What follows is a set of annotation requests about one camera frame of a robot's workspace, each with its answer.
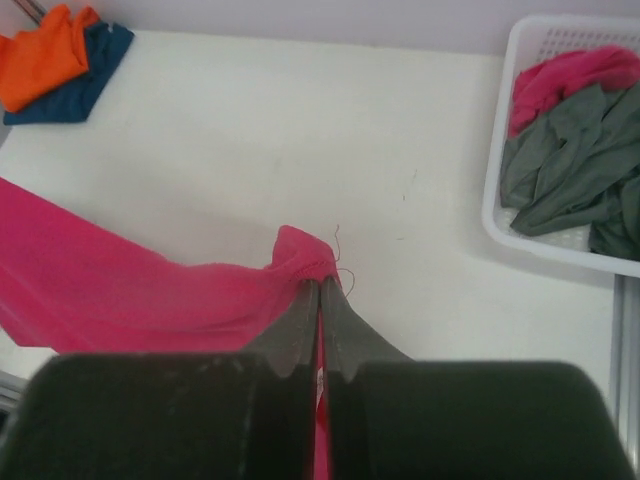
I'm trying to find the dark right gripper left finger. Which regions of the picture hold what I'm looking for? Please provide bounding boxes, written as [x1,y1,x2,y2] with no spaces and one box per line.
[244,281,319,479]

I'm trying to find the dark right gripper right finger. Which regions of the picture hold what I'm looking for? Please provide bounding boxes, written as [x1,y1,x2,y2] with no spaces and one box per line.
[320,277,411,479]

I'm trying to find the magenta t shirt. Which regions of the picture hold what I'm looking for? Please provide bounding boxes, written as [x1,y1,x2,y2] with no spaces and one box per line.
[508,45,639,137]
[0,177,357,480]

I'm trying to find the grey t shirts in basket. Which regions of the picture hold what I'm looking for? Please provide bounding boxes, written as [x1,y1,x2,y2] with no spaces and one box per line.
[499,85,639,261]

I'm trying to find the magenta t shirt in basket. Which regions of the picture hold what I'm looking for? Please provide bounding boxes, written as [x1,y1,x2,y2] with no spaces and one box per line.
[508,45,639,137]

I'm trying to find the folded blue t shirt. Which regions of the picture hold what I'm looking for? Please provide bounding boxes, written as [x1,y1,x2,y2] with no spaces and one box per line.
[3,21,135,126]

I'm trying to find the white plastic laundry basket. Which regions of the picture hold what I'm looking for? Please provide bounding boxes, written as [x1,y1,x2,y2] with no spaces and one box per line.
[480,13,640,279]

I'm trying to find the folded orange t shirt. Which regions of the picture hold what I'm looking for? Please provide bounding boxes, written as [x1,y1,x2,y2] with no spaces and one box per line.
[1,4,100,113]

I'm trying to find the aluminium mounting rail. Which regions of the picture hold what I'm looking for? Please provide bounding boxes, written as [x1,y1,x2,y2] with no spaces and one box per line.
[610,275,639,466]

